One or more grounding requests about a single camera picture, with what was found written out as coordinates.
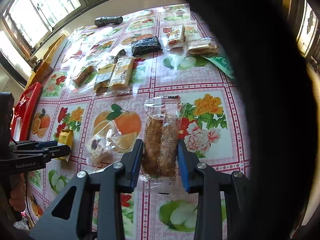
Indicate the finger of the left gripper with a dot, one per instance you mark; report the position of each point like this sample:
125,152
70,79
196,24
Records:
50,152
31,145

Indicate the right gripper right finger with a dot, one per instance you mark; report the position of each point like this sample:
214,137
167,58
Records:
200,178

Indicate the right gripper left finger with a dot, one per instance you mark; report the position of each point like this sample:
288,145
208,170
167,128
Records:
89,206

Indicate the orange yellow snack packet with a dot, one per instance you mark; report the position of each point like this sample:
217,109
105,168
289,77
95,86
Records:
65,138

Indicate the nougat cube clear wrapper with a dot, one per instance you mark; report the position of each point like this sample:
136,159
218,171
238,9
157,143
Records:
107,142

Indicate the left operator hand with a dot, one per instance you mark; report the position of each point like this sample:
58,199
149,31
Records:
17,198

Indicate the red plastic chair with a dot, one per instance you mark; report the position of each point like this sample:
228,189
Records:
24,112

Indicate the clear twin granola bar pack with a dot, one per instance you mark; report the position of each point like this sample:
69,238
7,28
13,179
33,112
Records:
164,116

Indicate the yellow wooden chair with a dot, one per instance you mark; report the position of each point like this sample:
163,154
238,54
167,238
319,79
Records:
46,64

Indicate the brown bar clear wrapper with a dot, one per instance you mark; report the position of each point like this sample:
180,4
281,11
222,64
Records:
85,76

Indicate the small yellow snack packet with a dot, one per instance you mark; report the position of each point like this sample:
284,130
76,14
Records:
103,76

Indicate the yellow cracker packet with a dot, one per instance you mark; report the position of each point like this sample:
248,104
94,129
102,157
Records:
119,82

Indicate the floral fruit vinyl tablecloth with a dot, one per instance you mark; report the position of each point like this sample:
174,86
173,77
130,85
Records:
212,126

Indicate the green snack bag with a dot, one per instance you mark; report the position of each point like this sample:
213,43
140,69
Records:
222,63

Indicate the small dark candy wrapper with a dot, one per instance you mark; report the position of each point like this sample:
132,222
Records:
119,54

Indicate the clear brown cake packet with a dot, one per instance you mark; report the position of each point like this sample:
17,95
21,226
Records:
202,46

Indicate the black flashlight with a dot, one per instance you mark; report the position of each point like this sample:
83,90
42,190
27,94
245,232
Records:
103,21

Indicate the black snack packet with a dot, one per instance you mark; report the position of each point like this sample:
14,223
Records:
145,46

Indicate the white red snack bar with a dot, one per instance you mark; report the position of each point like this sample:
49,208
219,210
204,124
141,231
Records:
174,37

